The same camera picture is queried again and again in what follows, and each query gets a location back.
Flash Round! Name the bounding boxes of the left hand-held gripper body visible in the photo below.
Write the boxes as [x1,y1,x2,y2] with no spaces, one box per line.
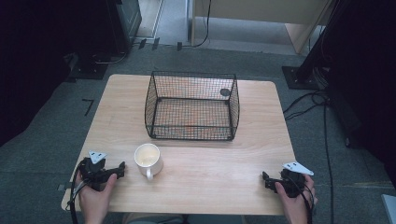
[78,150,120,191]

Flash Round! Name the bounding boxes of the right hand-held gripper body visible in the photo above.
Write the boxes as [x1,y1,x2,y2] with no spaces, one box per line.
[273,161,315,199]

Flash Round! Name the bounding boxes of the white cup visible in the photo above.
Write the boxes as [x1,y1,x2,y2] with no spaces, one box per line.
[134,143,164,182]

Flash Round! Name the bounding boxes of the black wire mesh basket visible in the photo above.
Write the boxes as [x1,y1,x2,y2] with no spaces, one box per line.
[144,70,241,142]

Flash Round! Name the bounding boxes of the person's right hand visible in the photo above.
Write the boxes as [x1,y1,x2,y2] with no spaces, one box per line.
[274,174,319,218]

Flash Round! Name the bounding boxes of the person's left hand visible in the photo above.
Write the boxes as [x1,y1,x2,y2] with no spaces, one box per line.
[75,172,119,218]

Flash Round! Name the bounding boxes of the black angled floor tape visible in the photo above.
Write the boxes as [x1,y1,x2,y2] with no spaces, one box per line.
[81,98,95,118]

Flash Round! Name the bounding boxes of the white flat object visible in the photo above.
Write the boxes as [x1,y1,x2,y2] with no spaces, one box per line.
[380,193,396,224]

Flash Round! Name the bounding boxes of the dark curtain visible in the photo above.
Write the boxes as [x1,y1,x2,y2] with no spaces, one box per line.
[0,0,108,147]
[321,0,396,189]

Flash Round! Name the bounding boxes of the black slanted stand pole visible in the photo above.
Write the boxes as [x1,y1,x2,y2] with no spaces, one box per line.
[294,0,344,82]

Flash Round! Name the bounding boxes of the black cabinet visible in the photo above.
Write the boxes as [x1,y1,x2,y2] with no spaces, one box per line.
[106,0,143,55]

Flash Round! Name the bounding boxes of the light wooden desk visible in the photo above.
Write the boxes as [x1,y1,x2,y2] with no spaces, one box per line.
[189,0,333,55]

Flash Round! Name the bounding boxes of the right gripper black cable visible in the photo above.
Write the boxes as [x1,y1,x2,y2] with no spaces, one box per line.
[289,176,315,224]

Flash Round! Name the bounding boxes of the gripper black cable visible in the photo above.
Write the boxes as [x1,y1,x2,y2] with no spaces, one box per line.
[68,158,92,224]
[289,176,315,224]

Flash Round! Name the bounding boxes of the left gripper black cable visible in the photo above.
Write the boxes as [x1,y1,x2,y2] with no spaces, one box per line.
[68,158,92,224]

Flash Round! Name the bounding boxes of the looped black floor cables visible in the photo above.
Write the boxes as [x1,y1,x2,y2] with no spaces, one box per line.
[282,89,330,121]

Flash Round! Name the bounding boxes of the black stand base plate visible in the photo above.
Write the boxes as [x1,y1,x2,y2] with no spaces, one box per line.
[281,64,330,91]
[64,51,110,82]

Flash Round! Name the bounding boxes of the black cable by cabinet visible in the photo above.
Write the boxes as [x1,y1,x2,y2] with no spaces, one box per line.
[93,43,139,65]

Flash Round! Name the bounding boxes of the black hanging cable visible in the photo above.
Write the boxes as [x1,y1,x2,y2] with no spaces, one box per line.
[181,0,213,49]

